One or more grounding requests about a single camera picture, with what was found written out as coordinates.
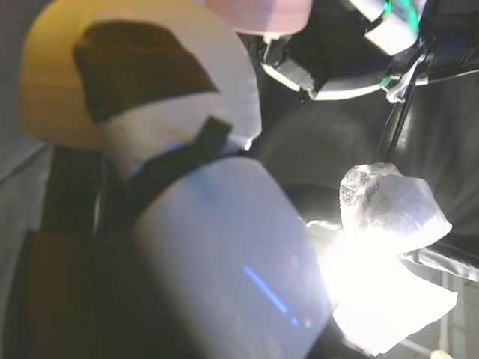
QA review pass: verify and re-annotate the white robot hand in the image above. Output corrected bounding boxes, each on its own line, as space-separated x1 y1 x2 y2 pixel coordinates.
22 0 424 359

